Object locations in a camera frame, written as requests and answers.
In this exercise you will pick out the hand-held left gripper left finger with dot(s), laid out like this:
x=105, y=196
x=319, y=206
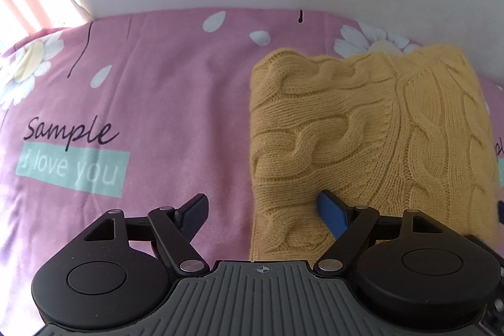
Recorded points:
x=193, y=212

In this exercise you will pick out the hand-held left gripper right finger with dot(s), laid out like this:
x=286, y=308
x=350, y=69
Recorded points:
x=334, y=214

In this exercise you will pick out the pink floral bedsheet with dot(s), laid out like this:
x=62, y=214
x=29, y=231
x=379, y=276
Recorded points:
x=165, y=92

